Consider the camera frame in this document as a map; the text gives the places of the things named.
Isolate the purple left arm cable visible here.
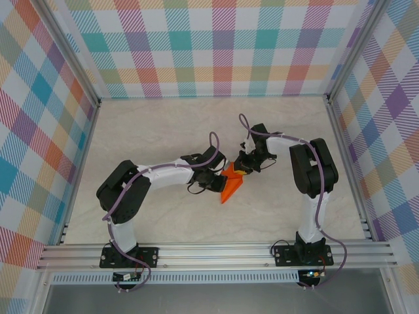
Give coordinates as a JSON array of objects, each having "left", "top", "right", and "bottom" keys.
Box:
[{"left": 103, "top": 131, "right": 221, "bottom": 292}]

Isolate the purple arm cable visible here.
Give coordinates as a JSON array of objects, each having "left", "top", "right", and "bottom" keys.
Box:
[
  {"left": 103, "top": 131, "right": 221, "bottom": 292},
  {"left": 238, "top": 113, "right": 348, "bottom": 290}
]

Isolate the long aluminium mounting rail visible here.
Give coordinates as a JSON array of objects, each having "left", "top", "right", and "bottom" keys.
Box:
[{"left": 36, "top": 241, "right": 399, "bottom": 271}]

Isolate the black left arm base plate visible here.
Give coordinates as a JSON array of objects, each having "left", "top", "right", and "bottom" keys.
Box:
[{"left": 100, "top": 247, "right": 160, "bottom": 269}]

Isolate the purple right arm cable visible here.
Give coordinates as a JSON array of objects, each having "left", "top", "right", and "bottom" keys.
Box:
[{"left": 238, "top": 113, "right": 348, "bottom": 290}]

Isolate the aluminium frame post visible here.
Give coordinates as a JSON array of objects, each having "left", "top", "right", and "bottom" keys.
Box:
[
  {"left": 34, "top": 0, "right": 101, "bottom": 107},
  {"left": 323, "top": 0, "right": 399, "bottom": 104}
]

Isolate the aluminium side rail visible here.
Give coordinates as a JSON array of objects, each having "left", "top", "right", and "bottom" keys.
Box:
[
  {"left": 325, "top": 96, "right": 376, "bottom": 241},
  {"left": 58, "top": 103, "right": 101, "bottom": 246}
]

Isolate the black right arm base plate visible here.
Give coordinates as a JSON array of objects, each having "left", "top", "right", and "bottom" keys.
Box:
[{"left": 274, "top": 245, "right": 334, "bottom": 268}]

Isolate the slotted grey cable duct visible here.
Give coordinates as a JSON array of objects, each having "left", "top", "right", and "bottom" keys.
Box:
[{"left": 51, "top": 270, "right": 301, "bottom": 285}]

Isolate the thin black wire loop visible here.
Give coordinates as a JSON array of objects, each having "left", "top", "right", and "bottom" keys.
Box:
[{"left": 270, "top": 237, "right": 297, "bottom": 259}]

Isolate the orange paper sheet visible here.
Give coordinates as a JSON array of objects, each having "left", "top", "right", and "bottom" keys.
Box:
[{"left": 219, "top": 162, "right": 246, "bottom": 205}]

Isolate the small black circuit board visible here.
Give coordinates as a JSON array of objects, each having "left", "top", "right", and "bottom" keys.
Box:
[{"left": 112, "top": 271, "right": 142, "bottom": 283}]

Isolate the grey metal panel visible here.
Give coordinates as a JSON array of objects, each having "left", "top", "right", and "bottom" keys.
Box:
[{"left": 41, "top": 283, "right": 393, "bottom": 314}]

